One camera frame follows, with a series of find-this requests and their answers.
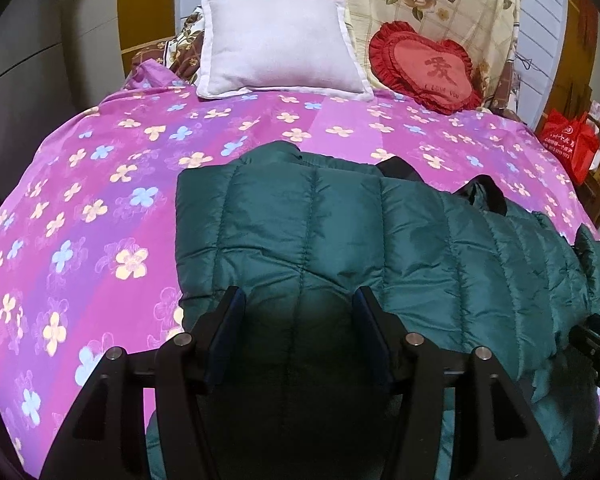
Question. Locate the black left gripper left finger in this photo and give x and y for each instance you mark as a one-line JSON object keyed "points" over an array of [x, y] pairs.
{"points": [[103, 434]]}

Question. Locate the dark green puffer jacket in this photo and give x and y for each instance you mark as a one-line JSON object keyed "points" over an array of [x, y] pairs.
{"points": [[299, 233]]}

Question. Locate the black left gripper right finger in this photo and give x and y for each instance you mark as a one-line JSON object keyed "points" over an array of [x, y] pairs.
{"points": [[495, 433]]}

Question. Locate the white square pillow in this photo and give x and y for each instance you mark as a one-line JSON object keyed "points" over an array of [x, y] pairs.
{"points": [[266, 45]]}

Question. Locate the red heart-shaped cushion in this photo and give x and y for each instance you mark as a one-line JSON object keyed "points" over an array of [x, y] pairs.
{"points": [[435, 74]]}

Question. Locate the red gift bag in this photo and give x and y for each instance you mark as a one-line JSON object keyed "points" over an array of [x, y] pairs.
{"points": [[572, 141]]}

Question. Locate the brown floral pillow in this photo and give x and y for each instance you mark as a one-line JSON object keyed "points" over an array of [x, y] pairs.
{"points": [[180, 54]]}

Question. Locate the pink floral bed cover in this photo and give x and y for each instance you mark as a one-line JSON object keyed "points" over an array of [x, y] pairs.
{"points": [[87, 237]]}

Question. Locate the cream floral blanket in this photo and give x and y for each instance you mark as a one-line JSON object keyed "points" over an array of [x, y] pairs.
{"points": [[430, 0]]}

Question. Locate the grey wardrobe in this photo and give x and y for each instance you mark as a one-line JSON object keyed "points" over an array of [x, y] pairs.
{"points": [[57, 57]]}

